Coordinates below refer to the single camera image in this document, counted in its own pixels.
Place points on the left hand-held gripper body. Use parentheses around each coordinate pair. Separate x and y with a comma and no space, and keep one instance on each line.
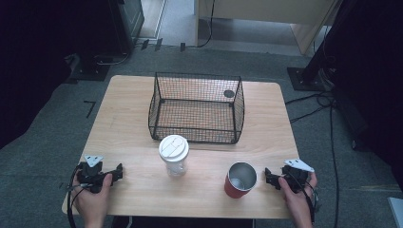
(90,175)

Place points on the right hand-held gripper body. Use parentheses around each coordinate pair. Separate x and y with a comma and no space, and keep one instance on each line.
(296,177)

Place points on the red steel-lined cup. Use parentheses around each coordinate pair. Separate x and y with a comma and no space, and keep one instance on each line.
(239,182)

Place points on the clear cup with white lid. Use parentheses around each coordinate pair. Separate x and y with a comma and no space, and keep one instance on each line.
(173,152)

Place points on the person's right hand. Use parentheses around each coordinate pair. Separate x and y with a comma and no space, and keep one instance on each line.
(296,202)

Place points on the person's left hand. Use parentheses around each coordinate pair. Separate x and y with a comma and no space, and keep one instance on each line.
(92,204)

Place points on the black round basket tag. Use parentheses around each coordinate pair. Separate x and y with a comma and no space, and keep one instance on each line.
(228,93)

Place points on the black square stand base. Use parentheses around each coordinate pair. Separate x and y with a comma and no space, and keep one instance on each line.
(301,79)

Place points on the black flat stand base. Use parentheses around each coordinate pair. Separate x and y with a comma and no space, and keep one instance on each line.
(90,69)

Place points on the white flat object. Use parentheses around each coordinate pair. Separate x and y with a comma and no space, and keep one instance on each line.
(397,213)

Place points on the dark curtain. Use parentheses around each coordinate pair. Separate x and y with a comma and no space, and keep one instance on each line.
(374,79)
(28,63)

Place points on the black tape strip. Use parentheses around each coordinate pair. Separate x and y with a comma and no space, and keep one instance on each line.
(158,44)
(144,44)

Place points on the black cabinet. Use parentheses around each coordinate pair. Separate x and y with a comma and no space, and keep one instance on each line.
(126,22)

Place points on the light wooden desk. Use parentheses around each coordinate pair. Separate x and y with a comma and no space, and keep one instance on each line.
(269,11)

